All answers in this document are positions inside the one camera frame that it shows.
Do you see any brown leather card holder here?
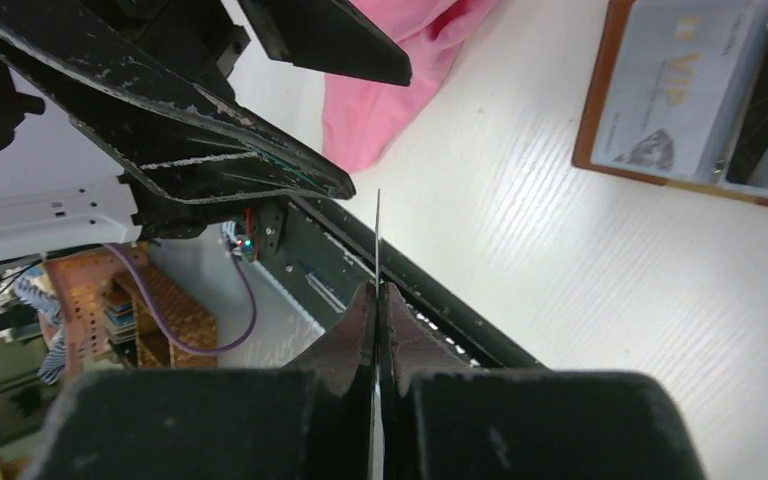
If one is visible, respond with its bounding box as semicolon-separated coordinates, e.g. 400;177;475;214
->
571;1;768;207

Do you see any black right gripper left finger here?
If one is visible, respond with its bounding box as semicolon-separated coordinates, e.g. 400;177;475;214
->
23;282;376;479

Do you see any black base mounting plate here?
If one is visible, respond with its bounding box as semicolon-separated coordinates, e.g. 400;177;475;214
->
251;195;544;371

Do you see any pink cloth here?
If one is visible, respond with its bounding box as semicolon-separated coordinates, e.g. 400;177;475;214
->
321;0;497;173

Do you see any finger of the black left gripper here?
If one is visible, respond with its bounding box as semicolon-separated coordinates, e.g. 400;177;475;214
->
239;0;412;86

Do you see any black credit card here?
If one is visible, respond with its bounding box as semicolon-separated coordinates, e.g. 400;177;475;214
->
371;188;385;479

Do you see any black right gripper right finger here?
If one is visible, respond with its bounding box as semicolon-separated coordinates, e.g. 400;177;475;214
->
379;284;705;479

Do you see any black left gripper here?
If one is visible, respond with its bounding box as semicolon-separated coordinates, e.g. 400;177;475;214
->
0;1;355;204

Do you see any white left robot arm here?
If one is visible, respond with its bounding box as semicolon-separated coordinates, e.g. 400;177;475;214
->
0;1;412;263

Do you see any white credit card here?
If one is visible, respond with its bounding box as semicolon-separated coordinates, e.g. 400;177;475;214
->
591;1;765;180

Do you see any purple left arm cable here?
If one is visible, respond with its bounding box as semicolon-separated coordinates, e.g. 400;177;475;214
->
102;242;259;358

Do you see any wicker basket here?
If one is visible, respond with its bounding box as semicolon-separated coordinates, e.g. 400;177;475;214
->
43;245;220;372

